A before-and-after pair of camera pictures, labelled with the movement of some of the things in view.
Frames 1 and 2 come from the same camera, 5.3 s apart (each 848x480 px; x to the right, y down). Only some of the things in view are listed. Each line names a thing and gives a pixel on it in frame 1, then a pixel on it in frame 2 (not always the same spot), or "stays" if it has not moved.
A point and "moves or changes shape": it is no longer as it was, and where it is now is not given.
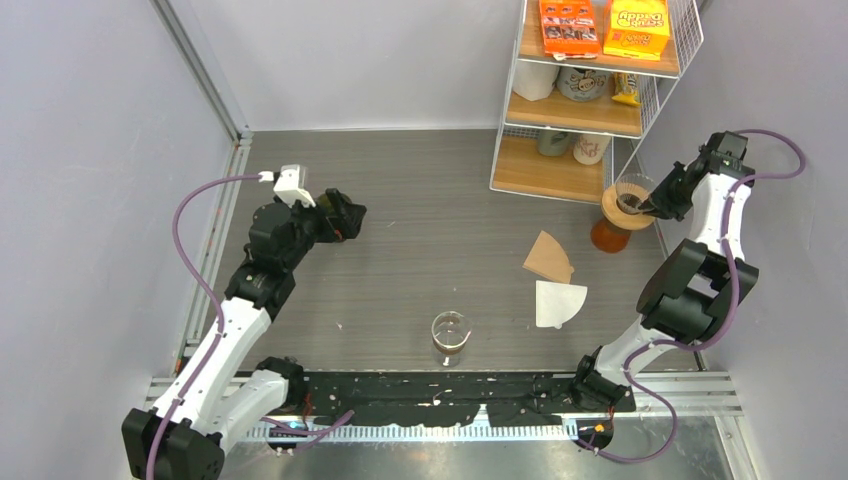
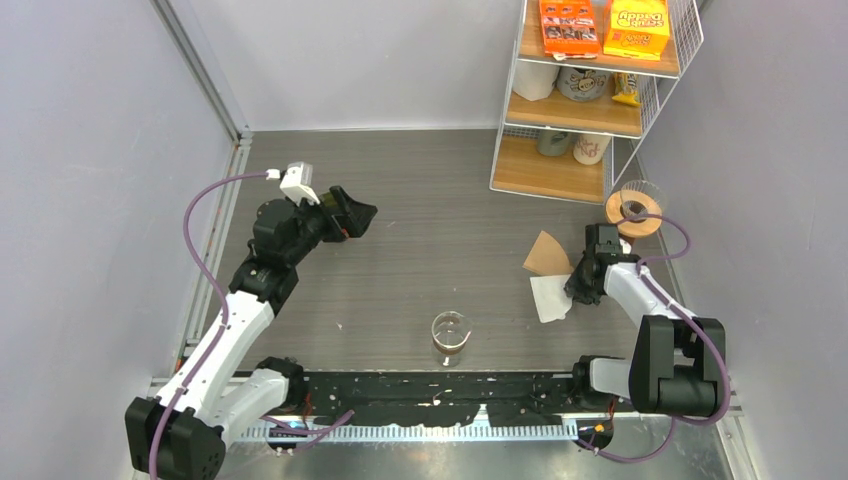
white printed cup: [589, 148] stays
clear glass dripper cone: [632, 190] moves or changes shape
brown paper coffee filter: [548, 257] stays
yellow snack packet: [626, 87] stays
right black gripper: [662, 209] → [574, 290]
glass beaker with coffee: [450, 332] stays
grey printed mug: [582, 84] stays
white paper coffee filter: [557, 303] moves or changes shape
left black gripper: [345, 223] stays
